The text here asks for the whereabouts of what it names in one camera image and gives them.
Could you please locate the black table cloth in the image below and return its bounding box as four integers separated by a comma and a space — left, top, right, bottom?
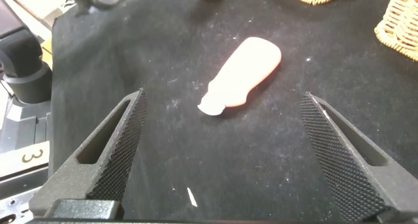
48, 0, 418, 224

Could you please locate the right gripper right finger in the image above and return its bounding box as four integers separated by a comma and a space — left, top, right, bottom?
299, 91, 418, 222

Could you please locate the white paper scrap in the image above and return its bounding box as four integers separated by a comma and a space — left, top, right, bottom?
186, 187, 199, 208

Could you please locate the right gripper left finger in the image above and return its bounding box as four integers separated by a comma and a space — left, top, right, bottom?
29, 88, 148, 218

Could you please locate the pink squeeze bottle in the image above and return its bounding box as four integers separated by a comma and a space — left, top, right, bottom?
197, 37, 282, 116

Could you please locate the white number label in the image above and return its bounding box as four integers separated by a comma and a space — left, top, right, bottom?
0, 140, 50, 179

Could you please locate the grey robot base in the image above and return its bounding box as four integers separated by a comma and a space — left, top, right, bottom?
0, 0, 53, 224

